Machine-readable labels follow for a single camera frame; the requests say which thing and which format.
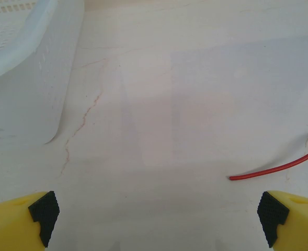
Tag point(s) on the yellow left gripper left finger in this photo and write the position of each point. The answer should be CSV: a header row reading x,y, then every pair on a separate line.
x,y
10,225

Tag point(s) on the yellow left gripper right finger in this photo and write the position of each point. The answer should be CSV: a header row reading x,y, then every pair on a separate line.
x,y
300,225

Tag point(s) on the white perforated plastic basket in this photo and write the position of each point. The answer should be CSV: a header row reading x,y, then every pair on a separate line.
x,y
49,78

